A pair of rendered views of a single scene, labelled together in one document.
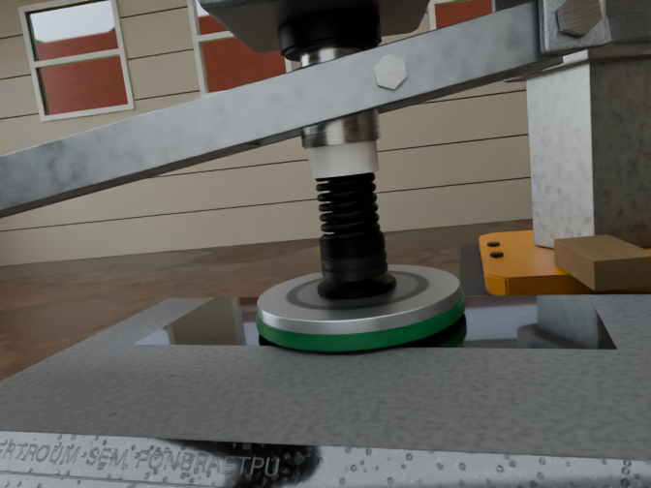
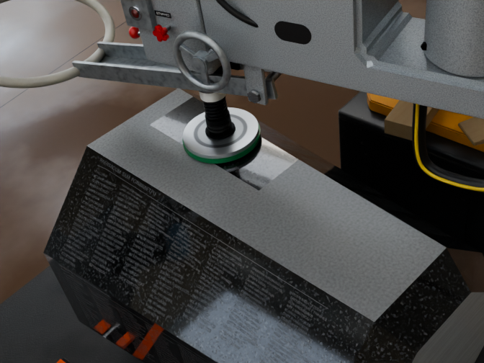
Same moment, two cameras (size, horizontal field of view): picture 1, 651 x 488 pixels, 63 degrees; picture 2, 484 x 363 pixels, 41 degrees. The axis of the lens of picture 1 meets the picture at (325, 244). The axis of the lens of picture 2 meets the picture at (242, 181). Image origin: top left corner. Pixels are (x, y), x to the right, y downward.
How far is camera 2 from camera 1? 1.41 m
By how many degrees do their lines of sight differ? 44
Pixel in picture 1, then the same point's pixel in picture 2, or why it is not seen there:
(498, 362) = (227, 182)
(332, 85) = not seen: hidden behind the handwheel
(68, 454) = (118, 171)
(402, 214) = not seen: outside the picture
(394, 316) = (210, 155)
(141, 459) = (132, 179)
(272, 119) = (178, 84)
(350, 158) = (207, 97)
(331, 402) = (177, 180)
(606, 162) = not seen: hidden behind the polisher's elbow
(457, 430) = (191, 200)
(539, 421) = (207, 205)
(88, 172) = (127, 79)
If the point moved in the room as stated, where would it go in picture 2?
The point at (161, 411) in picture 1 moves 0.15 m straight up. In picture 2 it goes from (140, 166) to (127, 123)
